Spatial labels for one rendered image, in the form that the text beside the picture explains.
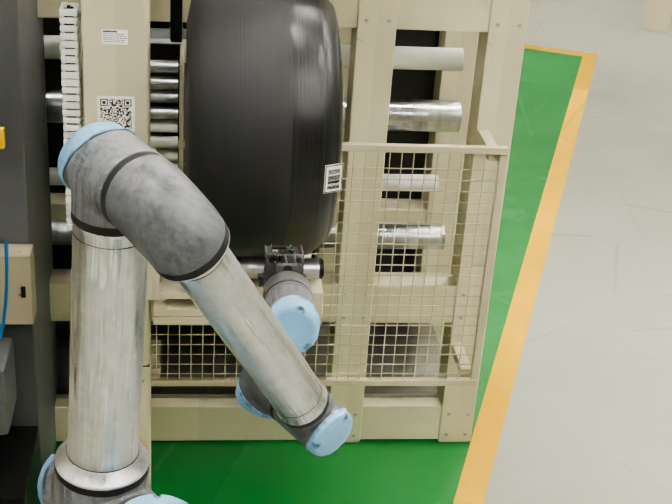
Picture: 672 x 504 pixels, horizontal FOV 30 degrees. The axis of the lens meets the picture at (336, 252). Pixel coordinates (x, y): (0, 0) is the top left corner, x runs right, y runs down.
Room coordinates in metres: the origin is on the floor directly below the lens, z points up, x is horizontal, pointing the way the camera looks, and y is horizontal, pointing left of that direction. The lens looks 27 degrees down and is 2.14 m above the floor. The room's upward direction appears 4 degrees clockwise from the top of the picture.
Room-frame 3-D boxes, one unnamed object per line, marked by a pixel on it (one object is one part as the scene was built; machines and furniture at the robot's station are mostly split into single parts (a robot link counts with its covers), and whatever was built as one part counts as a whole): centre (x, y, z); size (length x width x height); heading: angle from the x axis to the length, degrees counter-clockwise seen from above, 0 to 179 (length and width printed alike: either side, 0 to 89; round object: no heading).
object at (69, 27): (2.40, 0.55, 1.19); 0.05 x 0.04 x 0.48; 8
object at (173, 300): (2.35, 0.20, 0.84); 0.36 x 0.09 x 0.06; 98
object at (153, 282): (2.47, 0.40, 0.90); 0.40 x 0.03 x 0.10; 8
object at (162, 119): (2.84, 0.49, 1.05); 0.20 x 0.15 x 0.30; 98
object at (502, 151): (2.85, 0.04, 0.65); 0.90 x 0.02 x 0.70; 98
